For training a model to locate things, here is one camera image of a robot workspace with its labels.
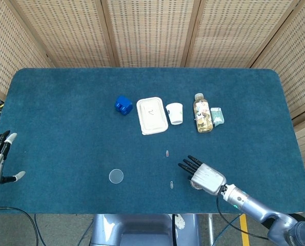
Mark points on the green tissue pack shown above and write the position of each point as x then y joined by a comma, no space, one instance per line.
216,116

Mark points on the white table leg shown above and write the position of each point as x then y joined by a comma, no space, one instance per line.
210,228

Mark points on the blue table cloth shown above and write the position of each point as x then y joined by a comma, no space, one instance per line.
65,115

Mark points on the silver blue robot base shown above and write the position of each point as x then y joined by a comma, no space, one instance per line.
131,228

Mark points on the woven wooden folding screen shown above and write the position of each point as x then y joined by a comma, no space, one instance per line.
152,33

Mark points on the clear tub of paperclips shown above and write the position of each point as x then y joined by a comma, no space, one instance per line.
194,185

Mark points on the blue toy building brick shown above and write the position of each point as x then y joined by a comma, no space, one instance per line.
122,103

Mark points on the clear round plastic lid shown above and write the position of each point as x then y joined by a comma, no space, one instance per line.
116,176

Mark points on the white rectangular tray lid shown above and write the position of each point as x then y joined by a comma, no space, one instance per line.
152,115

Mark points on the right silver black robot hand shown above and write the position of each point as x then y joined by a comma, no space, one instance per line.
206,176

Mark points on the yellow drink plastic bottle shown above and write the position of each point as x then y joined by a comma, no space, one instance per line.
203,115

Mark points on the white paper cup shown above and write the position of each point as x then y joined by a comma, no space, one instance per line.
175,112

